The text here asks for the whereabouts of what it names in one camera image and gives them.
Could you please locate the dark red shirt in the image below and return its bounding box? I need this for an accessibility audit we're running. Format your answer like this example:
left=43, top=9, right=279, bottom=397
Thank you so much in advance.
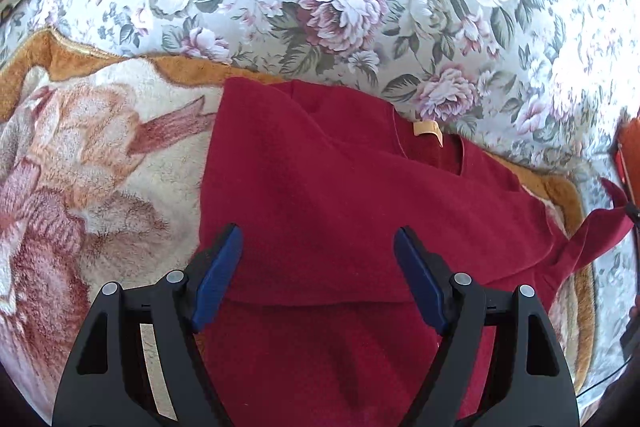
left=197, top=77, right=634, bottom=427

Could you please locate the orange floral plush blanket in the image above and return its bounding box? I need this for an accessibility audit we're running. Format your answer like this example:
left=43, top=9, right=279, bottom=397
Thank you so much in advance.
left=0, top=29, right=597, bottom=427

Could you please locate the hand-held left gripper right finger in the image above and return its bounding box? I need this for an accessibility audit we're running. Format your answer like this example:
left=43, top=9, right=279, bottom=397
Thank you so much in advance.
left=393, top=227, right=581, bottom=427

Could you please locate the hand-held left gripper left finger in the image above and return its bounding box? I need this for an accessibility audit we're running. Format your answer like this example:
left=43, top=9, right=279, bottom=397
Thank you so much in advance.
left=51, top=223, right=244, bottom=427

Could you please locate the orange plush cushion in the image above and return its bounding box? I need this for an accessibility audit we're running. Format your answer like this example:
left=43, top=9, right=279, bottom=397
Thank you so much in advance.
left=616, top=117, right=640, bottom=202

